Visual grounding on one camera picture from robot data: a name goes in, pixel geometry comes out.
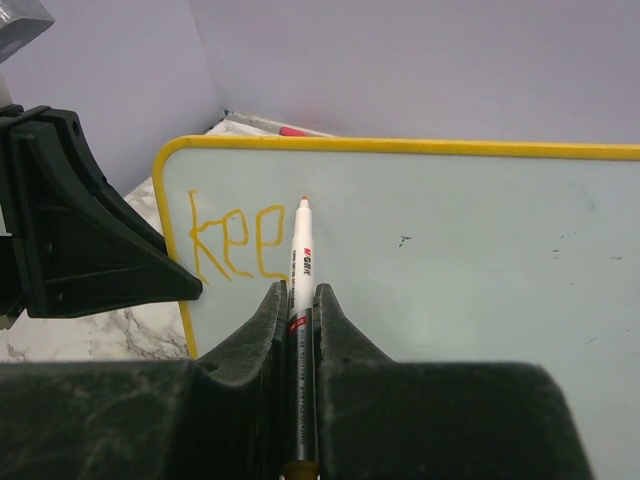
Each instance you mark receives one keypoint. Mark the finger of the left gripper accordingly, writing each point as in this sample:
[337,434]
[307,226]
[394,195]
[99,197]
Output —
[76,247]

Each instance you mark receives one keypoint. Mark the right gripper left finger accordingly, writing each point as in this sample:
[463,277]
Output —
[216,417]

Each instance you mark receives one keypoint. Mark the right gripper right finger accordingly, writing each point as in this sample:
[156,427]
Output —
[382,419]

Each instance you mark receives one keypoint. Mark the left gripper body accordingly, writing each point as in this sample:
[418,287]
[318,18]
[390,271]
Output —
[7,225]

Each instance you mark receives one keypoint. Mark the yellow framed whiteboard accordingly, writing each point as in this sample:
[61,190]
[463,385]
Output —
[436,250]

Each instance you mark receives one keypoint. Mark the red black marker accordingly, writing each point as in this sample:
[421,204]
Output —
[288,131]

